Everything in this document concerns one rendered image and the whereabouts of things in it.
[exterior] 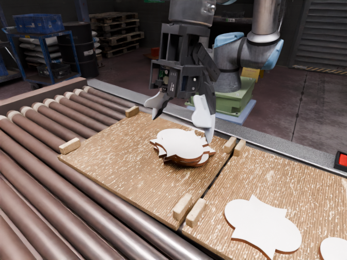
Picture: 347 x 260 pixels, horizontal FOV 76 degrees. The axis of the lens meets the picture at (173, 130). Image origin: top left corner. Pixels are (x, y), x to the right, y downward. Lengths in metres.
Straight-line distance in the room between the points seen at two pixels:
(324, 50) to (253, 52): 4.31
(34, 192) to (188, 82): 0.47
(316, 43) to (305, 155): 4.49
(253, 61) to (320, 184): 0.51
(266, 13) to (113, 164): 0.69
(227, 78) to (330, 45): 4.30
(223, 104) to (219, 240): 0.66
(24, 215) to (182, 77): 0.46
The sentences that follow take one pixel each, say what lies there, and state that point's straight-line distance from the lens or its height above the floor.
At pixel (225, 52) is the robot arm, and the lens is 0.97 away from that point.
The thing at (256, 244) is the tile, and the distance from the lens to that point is 0.48.
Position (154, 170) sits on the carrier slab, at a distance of 0.60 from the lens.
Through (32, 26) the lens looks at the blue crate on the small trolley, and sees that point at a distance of 3.75.
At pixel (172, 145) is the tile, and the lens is 0.59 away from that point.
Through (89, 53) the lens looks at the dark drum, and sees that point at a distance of 4.30.
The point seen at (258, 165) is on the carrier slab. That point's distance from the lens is 0.65.
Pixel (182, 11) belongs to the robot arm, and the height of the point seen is 1.31.
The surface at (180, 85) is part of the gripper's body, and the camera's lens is 0.37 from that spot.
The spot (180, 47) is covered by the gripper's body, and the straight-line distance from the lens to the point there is 0.40.
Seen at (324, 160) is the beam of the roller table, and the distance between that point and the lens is 0.80.
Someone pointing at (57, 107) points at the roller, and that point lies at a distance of 1.08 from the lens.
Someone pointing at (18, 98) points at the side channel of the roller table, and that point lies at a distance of 1.17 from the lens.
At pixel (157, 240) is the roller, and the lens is 0.50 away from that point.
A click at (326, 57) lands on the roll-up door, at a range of 5.24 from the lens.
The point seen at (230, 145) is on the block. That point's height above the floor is 0.96.
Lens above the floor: 1.34
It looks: 32 degrees down
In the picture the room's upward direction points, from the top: straight up
